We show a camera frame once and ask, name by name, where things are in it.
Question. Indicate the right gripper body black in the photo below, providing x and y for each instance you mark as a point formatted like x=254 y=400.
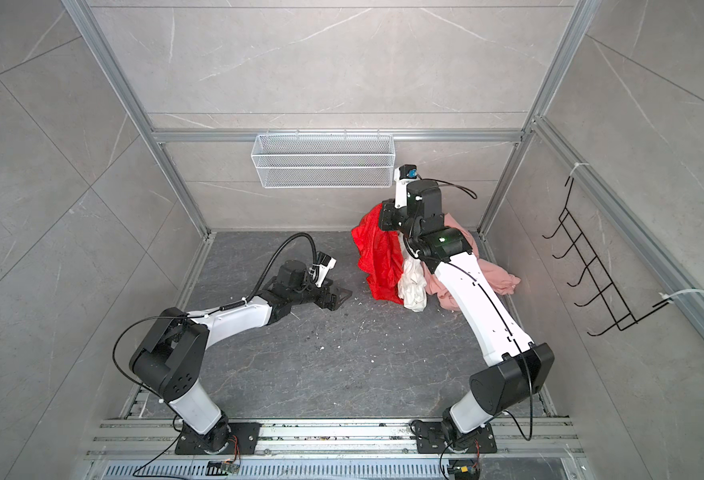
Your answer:
x=395 y=219

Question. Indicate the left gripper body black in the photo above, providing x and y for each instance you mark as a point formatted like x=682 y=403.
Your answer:
x=310 y=293

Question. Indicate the red cloth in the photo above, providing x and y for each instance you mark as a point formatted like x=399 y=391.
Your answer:
x=380 y=256

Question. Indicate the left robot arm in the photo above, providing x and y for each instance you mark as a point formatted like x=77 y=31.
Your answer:
x=169 y=359

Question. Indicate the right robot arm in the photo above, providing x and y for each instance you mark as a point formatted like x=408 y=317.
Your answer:
x=516 y=366

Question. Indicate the white cloth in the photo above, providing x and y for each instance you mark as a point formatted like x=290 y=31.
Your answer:
x=412 y=284

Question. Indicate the pink cloth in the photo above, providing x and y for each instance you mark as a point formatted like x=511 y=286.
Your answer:
x=501 y=281

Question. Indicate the small circuit board connector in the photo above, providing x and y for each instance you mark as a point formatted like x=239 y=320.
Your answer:
x=222 y=468

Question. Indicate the yellow black power connector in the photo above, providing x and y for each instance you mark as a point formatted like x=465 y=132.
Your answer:
x=463 y=470

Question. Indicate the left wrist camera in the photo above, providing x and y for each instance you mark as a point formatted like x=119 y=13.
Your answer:
x=321 y=266

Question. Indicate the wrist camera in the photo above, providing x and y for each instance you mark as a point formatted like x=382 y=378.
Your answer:
x=403 y=175
x=321 y=266

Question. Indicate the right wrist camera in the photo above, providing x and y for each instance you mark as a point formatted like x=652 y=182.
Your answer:
x=403 y=175

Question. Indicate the white wire mesh basket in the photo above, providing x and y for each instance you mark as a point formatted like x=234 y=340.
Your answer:
x=324 y=162

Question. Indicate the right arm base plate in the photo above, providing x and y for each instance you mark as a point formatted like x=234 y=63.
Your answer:
x=434 y=437

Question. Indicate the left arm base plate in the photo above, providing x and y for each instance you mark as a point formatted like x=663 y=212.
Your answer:
x=221 y=440

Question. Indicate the aluminium frame back bar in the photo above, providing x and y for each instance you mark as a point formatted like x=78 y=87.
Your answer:
x=403 y=134

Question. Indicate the aluminium frame bar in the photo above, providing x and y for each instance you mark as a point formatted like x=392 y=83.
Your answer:
x=403 y=134
x=679 y=286

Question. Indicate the black wire hook rack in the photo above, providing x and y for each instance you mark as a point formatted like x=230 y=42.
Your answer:
x=595 y=273

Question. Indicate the aluminium mounting rail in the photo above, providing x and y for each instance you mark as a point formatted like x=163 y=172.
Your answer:
x=553 y=437

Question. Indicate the aluminium frame right post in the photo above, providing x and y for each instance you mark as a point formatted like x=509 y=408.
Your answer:
x=583 y=14

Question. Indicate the aluminium frame post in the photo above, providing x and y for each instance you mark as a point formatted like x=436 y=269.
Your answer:
x=583 y=14
x=87 y=25

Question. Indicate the aluminium frame right bar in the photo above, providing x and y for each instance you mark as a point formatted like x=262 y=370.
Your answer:
x=679 y=286

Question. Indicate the aluminium frame left post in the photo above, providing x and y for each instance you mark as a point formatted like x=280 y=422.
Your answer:
x=87 y=25

